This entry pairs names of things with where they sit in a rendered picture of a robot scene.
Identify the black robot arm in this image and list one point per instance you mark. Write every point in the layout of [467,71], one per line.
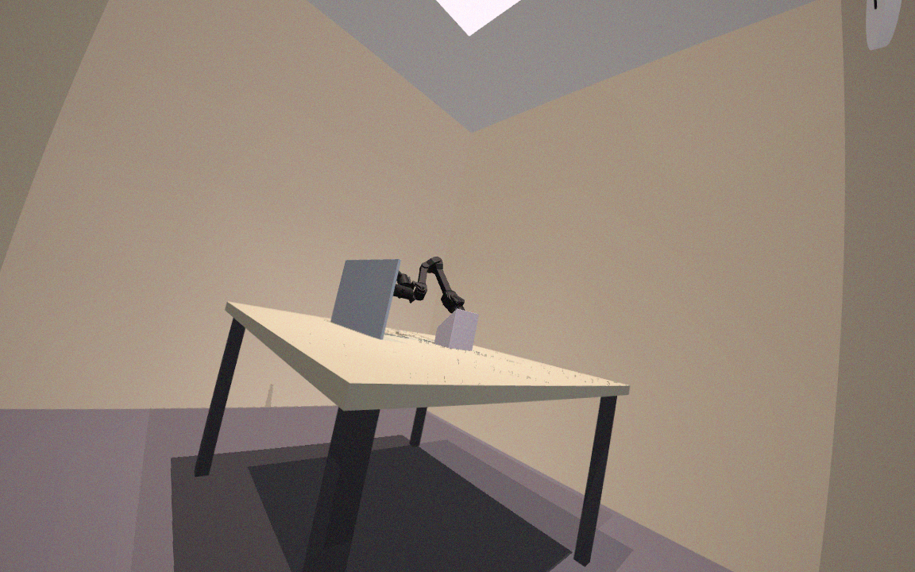
[449,299]

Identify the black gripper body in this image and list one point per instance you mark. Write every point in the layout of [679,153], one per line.
[399,290]

